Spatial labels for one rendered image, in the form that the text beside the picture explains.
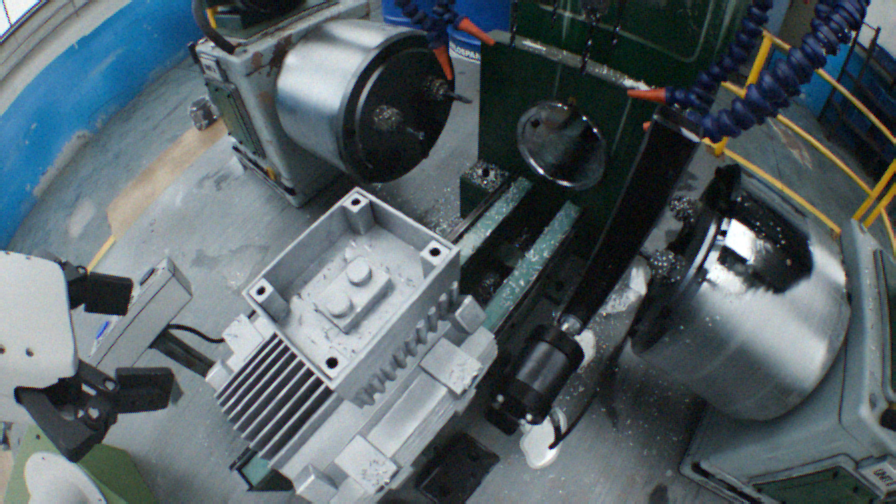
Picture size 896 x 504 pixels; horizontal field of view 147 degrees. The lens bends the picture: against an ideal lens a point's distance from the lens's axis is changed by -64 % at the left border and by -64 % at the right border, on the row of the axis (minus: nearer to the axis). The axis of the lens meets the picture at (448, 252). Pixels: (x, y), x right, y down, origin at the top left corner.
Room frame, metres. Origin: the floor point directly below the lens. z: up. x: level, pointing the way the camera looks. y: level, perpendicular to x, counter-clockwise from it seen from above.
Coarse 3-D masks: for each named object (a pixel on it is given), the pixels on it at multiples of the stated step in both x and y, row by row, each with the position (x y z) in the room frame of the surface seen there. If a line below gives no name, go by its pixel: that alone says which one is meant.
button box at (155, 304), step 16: (160, 272) 0.17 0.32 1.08; (176, 272) 0.19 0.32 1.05; (144, 288) 0.15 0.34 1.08; (160, 288) 0.16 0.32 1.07; (176, 288) 0.16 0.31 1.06; (144, 304) 0.13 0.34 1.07; (160, 304) 0.14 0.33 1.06; (176, 304) 0.15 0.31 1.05; (112, 320) 0.12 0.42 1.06; (128, 320) 0.11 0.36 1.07; (144, 320) 0.12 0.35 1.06; (160, 320) 0.13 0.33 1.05; (112, 336) 0.09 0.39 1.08; (128, 336) 0.10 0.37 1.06; (144, 336) 0.10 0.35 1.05; (96, 352) 0.06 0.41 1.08; (112, 352) 0.07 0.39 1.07; (128, 352) 0.08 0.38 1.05; (112, 368) 0.06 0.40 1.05
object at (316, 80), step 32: (320, 32) 0.53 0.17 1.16; (352, 32) 0.50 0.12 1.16; (384, 32) 0.48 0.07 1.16; (416, 32) 0.49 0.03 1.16; (288, 64) 0.50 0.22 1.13; (320, 64) 0.46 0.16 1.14; (352, 64) 0.42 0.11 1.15; (384, 64) 0.44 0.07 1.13; (416, 64) 0.48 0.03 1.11; (288, 96) 0.46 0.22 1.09; (320, 96) 0.42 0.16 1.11; (352, 96) 0.40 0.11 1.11; (384, 96) 0.43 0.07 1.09; (416, 96) 0.48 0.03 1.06; (288, 128) 0.46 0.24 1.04; (320, 128) 0.40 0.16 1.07; (352, 128) 0.39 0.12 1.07; (384, 128) 0.39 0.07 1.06; (352, 160) 0.38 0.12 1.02; (384, 160) 0.41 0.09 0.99; (416, 160) 0.47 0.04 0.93
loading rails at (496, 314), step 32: (512, 192) 0.40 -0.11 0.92; (480, 224) 0.34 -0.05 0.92; (512, 224) 0.37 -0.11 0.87; (576, 224) 0.32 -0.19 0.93; (480, 256) 0.30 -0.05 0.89; (512, 256) 0.32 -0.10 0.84; (544, 256) 0.27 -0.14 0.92; (512, 288) 0.23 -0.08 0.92; (544, 288) 0.26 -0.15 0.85; (512, 320) 0.18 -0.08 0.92; (448, 448) 0.03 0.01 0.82; (256, 480) -0.03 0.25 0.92; (288, 480) -0.03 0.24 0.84
